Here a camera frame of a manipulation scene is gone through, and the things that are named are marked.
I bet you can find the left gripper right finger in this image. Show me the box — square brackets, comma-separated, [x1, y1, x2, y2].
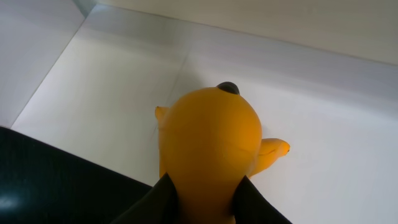
[231, 175, 293, 224]

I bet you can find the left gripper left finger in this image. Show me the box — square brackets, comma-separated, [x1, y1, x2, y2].
[110, 172, 185, 224]

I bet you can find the yellow rubber duck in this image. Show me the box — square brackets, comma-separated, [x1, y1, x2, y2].
[154, 81, 291, 224]

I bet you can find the white shelf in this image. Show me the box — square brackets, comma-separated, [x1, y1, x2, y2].
[0, 0, 398, 224]

